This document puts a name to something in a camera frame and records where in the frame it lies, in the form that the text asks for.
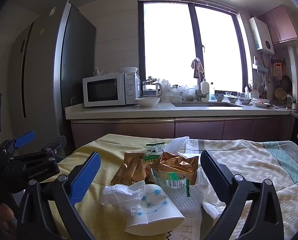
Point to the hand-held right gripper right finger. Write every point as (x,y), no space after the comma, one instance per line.
(214,177)

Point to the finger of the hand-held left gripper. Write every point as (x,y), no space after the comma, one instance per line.
(55,143)
(26,138)

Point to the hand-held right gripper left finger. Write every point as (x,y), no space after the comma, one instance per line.
(85,177)

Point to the white paper napkin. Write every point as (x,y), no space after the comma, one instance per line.
(211,207)

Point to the white foam fruit net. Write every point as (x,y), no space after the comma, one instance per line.
(189,202)
(179,145)

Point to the white tissue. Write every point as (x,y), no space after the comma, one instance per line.
(118,195)

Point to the gold foil wrapper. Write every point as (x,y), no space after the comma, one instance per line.
(176,165)

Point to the clear wrapper green edges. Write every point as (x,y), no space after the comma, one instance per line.
(174,181)

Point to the brown foil wrapper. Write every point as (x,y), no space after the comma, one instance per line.
(126,167)

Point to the white paper cup blue dots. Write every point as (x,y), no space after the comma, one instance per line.
(159,212)

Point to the green snack packet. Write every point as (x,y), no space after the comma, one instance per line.
(154,150)

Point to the person's left hand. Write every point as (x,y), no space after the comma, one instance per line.
(2,213)

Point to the yellow patterned tablecloth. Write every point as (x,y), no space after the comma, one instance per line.
(251,160)

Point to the brown base cabinets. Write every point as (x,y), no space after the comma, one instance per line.
(199,130)

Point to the grey refrigerator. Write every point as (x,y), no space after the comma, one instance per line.
(43,80)

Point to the beige kitchen countertop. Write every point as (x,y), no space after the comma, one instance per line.
(113,111)

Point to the white microwave oven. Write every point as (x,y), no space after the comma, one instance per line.
(103,90)

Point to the kitchen sink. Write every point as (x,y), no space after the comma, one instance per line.
(206,104)

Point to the blue patterned bowl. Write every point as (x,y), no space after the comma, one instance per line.
(219,98)
(233,100)
(244,101)

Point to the white plate with food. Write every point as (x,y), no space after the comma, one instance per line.
(261,103)

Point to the white soap bottle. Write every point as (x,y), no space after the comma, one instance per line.
(204,90)

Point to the metal kitchen faucet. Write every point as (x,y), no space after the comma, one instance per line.
(199,90)

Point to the utensil holder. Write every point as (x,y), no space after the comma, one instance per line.
(251,92)

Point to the white ceramic bowl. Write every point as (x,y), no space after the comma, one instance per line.
(128,69)
(147,101)

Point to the round bamboo strainer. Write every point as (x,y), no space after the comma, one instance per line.
(280,94)

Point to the glass electric kettle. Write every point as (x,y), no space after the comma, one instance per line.
(151,87)

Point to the brown cloth rag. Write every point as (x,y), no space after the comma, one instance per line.
(197,66)

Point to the hanging black pan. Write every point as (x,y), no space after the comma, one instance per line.
(286,82)

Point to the dark framed window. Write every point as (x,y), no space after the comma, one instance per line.
(169,42)

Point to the white water heater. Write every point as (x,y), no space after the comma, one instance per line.
(261,35)

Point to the wall utensil rack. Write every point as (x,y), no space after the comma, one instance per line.
(260,67)

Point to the brown wall cabinet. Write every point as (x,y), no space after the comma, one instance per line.
(279,25)

